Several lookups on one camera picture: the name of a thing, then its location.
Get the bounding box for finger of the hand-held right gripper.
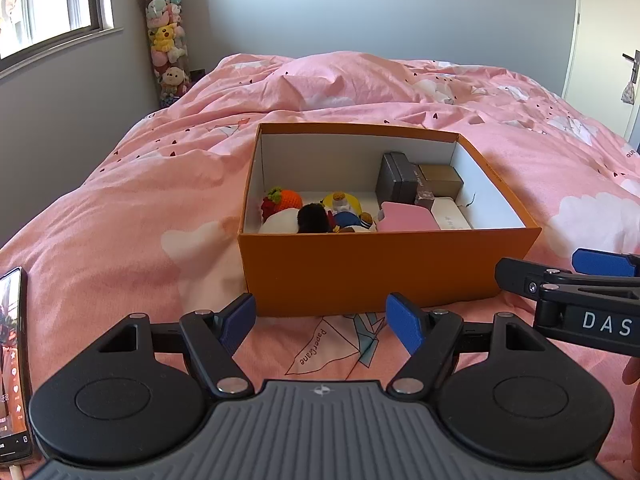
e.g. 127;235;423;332
572;248;640;277
495;257;640;306

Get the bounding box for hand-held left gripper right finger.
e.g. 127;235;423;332
385;293;551;398

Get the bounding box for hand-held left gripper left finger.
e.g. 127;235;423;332
92;292;257;398

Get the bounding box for orange cardboard box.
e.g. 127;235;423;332
236;122;542;318

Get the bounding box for cream gift box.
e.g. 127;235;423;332
430;196;473;231

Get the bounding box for white plush toy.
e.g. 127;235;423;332
257;202;333;235

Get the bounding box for small cartoon figurine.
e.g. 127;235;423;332
330;191;378;234

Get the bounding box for small brown cardboard box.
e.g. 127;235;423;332
417;162;463;198

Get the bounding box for orange crochet toy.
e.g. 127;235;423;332
272;187;303;211

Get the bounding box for yellow plastic toy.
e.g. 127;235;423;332
320;192;366;216

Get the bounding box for dark grey box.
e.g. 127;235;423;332
375;151;421;206

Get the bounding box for person's right hand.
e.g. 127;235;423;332
621;357;640;461

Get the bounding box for pink printed duvet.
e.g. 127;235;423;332
0;50;640;480

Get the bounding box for black smartphone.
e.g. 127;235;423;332
0;266;36;463

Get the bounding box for white door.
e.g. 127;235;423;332
562;0;640;141

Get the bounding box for clear tube of plush toys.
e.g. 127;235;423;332
134;0;192;108

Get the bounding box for window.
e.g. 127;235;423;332
0;0;118;78

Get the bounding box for black door handle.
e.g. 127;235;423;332
621;49;640;83

